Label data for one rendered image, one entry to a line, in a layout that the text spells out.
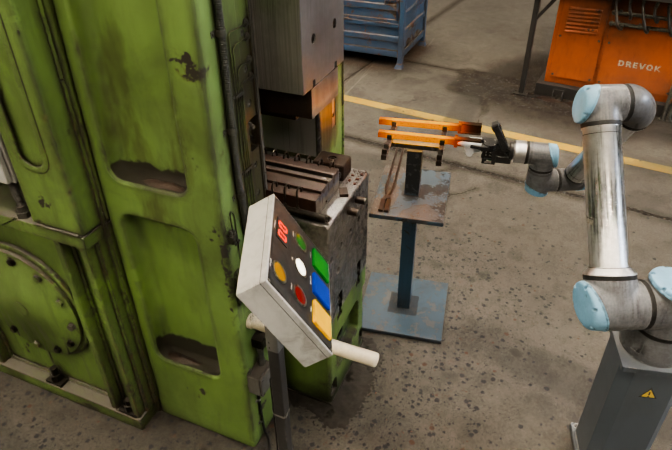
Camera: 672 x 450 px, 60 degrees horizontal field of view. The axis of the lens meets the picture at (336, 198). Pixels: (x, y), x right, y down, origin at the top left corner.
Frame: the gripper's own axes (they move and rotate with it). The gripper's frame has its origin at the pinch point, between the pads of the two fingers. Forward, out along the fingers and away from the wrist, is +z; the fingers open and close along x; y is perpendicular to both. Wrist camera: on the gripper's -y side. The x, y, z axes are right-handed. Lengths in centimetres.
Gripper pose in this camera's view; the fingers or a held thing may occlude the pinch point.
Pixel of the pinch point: (461, 140)
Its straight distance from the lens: 234.6
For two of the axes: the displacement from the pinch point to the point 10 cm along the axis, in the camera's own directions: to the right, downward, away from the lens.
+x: 2.4, -5.4, 8.1
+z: -9.7, -1.2, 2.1
